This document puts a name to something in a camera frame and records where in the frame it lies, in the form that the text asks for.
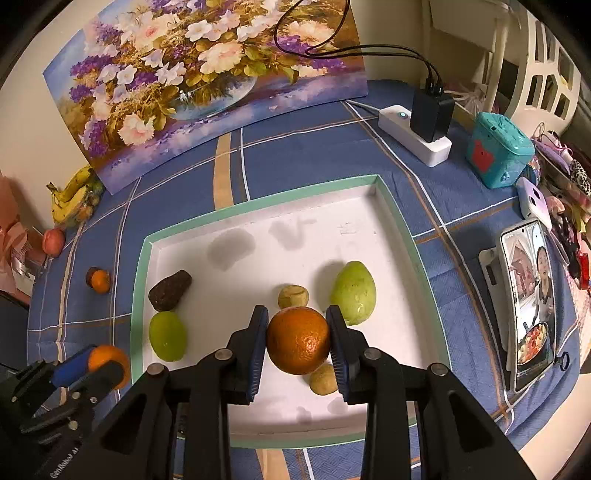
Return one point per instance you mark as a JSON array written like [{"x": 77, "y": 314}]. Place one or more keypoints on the white tray green rim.
[{"x": 287, "y": 249}]

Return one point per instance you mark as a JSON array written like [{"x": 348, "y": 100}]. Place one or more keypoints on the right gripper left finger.
[{"x": 137, "y": 439}]

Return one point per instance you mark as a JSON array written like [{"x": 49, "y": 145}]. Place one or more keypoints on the small brown kiwi fruit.
[{"x": 322, "y": 382}]

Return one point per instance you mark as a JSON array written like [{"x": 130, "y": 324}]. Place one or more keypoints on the small tan longan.
[{"x": 293, "y": 296}]

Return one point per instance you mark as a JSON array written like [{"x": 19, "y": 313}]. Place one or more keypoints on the small white device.
[{"x": 532, "y": 202}]

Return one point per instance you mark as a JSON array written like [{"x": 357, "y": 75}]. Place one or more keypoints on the black power adapter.
[{"x": 431, "y": 115}]

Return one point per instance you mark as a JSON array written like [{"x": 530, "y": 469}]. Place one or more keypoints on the white phone stand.
[{"x": 492, "y": 272}]

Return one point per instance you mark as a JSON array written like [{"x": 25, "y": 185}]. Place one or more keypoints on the smartphone with video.
[{"x": 527, "y": 272}]

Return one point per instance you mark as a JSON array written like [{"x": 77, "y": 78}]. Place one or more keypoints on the flower painting canvas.
[{"x": 144, "y": 81}]

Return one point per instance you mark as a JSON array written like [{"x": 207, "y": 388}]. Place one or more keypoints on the white lattice chair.
[{"x": 526, "y": 71}]

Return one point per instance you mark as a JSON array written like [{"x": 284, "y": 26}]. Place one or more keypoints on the teal toy box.
[{"x": 498, "y": 150}]

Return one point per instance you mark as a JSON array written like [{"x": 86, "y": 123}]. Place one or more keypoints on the white power strip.
[{"x": 396, "y": 121}]

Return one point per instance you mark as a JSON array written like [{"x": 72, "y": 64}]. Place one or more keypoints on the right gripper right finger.
[{"x": 457, "y": 437}]

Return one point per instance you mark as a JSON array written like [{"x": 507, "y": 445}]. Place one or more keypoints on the yellow banana bunch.
[{"x": 69, "y": 196}]

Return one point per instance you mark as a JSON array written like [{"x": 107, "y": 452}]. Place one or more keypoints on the elongated dark brown date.
[{"x": 167, "y": 293}]

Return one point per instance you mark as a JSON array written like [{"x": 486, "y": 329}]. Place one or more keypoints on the blue plaid tablecloth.
[{"x": 451, "y": 214}]

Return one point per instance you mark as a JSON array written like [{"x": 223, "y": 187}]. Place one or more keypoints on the red apple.
[{"x": 53, "y": 242}]

